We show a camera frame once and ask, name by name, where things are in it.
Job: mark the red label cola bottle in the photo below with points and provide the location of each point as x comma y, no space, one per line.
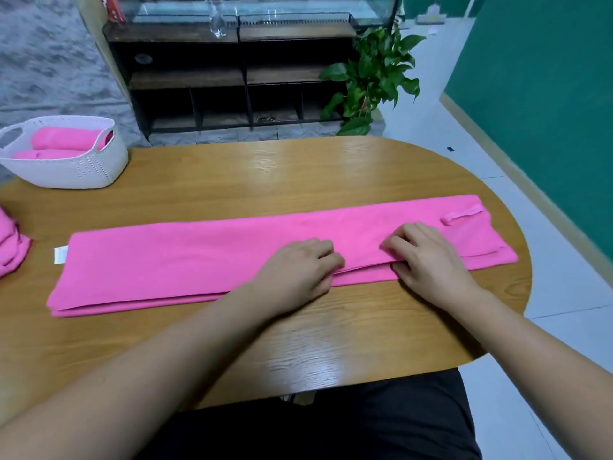
113,6

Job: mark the white mop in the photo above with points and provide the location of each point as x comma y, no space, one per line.
429,16

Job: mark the person's right forearm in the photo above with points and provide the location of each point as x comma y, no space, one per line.
546,369

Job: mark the person's left forearm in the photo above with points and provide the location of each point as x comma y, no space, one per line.
115,388

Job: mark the white woven plastic basket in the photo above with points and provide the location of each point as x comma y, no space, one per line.
72,172

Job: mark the person's right hand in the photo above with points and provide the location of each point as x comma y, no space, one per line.
431,263

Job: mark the green potted plant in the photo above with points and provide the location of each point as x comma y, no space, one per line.
369,81

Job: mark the pile of pink cloths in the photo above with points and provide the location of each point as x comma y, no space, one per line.
11,242

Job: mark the glass display case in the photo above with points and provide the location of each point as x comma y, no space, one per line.
268,6

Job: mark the clear bottle with orange label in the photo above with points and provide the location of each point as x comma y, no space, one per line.
216,14

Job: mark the person's left hand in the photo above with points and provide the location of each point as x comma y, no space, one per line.
297,273

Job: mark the pink towel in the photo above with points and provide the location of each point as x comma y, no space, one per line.
67,138
43,154
192,258

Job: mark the dark wooden shelf cabinet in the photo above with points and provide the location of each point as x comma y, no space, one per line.
192,81

